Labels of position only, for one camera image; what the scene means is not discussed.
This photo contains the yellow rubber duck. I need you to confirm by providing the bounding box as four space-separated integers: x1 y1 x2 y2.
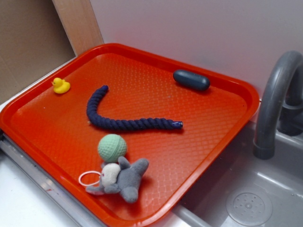
52 78 71 94

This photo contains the green textured ball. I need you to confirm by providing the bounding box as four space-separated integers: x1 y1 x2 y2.
98 134 127 163

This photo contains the brown cardboard panel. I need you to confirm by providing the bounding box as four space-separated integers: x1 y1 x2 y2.
0 0 75 103

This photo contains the dark blue rope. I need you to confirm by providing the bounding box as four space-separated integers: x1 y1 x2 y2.
86 85 184 131

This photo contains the dark blue capsule case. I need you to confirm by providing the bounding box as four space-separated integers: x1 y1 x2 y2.
173 70 210 91

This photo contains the red plastic tray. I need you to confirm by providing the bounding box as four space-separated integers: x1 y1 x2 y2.
0 44 259 227

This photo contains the grey plush toy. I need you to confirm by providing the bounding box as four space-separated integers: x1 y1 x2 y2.
85 157 149 203

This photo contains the wooden board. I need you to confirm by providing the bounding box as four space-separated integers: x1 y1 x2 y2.
53 0 104 56

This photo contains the white elastic ring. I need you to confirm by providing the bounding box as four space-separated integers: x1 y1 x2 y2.
78 170 102 187

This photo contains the grey toy sink basin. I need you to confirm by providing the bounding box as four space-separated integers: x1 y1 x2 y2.
173 123 303 227

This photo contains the grey toy faucet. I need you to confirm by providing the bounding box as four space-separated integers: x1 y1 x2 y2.
253 51 303 159

